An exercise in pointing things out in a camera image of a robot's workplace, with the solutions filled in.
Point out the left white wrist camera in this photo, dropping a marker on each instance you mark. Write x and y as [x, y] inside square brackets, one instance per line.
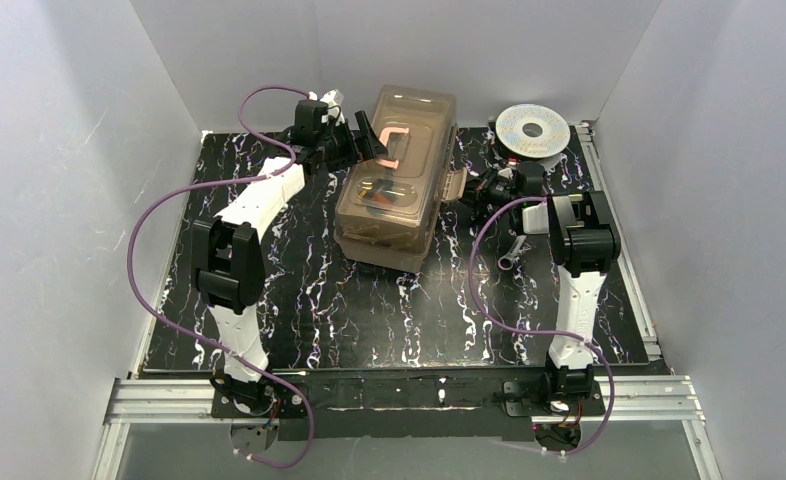
[333, 100]

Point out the translucent brown beige tool box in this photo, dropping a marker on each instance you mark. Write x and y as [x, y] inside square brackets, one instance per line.
[388, 206]

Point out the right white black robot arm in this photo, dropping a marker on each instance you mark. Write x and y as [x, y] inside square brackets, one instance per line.
[584, 243]

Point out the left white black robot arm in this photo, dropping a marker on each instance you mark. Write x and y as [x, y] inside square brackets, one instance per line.
[227, 261]

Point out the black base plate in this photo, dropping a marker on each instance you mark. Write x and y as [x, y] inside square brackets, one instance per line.
[504, 402]

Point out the silver wrench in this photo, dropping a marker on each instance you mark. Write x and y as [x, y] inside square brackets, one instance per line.
[507, 261]

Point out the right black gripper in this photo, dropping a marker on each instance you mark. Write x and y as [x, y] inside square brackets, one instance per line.
[484, 189]

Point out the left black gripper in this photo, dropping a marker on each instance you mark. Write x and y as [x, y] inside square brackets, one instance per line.
[353, 144]

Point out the white filament spool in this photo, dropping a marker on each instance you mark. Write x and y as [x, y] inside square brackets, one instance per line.
[532, 132]

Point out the black marbled table mat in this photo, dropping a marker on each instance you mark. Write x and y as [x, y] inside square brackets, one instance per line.
[321, 310]

